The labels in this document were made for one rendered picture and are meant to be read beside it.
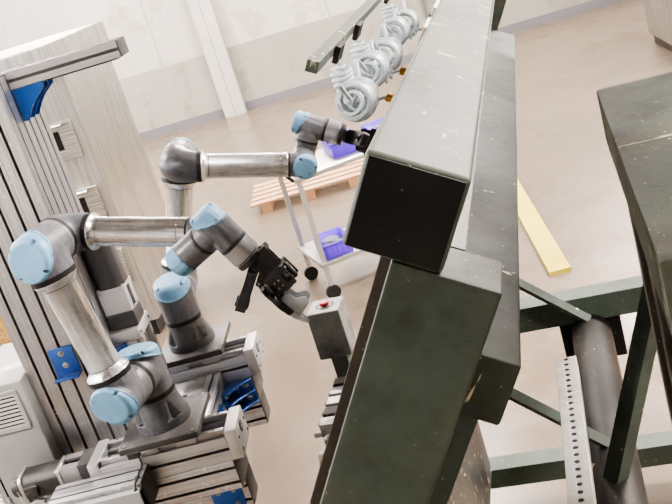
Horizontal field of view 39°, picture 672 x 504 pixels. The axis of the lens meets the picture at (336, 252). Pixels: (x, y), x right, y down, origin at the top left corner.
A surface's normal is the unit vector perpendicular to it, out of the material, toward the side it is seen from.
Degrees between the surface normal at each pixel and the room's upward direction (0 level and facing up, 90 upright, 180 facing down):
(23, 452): 90
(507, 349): 30
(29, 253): 82
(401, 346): 90
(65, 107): 90
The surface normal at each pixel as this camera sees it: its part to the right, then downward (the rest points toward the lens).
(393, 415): -0.17, 0.38
